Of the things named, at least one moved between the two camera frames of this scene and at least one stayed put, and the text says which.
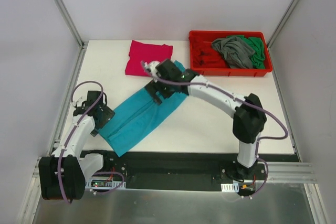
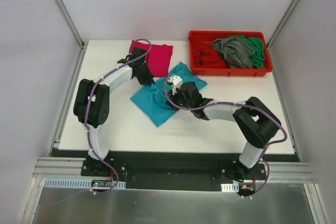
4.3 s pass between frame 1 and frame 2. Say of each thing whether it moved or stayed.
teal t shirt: moved
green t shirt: stayed
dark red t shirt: stayed
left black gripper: moved
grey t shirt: stayed
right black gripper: moved
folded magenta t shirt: stayed
